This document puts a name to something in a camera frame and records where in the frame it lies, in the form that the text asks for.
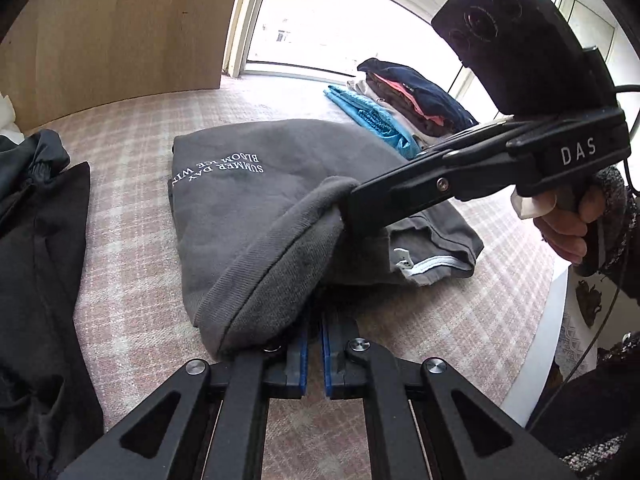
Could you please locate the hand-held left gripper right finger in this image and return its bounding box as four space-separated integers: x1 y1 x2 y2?
321 310 581 480

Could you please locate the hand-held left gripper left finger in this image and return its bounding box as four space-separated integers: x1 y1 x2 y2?
57 305 312 480

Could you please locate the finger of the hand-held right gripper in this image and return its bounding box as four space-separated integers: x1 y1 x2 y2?
342 147 541 238
415 117 523 161

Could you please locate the grey printed t-shirt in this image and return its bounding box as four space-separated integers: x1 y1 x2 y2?
167 119 485 361

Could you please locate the pile of black clothes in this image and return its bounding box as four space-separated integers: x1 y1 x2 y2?
0 129 71 221

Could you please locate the person's right hand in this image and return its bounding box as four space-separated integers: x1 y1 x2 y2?
532 180 608 266

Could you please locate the white lace cloth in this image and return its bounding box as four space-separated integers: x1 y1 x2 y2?
557 305 601 376

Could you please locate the pink plaid blanket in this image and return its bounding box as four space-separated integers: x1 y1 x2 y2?
0 76 563 480

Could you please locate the person's black tweed jacket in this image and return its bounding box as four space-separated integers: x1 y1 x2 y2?
525 330 640 480

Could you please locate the black ribbed hem garment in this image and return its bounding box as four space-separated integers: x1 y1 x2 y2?
0 160 106 476

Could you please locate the light wooden board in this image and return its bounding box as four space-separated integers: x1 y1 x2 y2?
0 0 251 133

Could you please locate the white garment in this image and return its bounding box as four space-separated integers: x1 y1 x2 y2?
0 92 26 141

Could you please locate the black cable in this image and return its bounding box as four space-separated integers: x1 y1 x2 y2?
525 82 640 431

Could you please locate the white window frame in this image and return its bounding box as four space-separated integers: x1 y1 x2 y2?
220 0 640 126

